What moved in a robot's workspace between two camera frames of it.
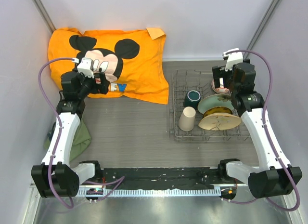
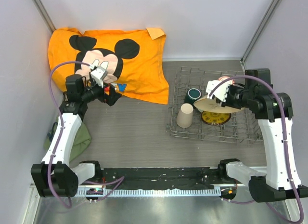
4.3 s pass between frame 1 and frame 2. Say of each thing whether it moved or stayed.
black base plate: stayed
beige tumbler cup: moved
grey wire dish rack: stayed
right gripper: moved
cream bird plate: moved
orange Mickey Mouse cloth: stayed
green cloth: stayed
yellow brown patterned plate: moved
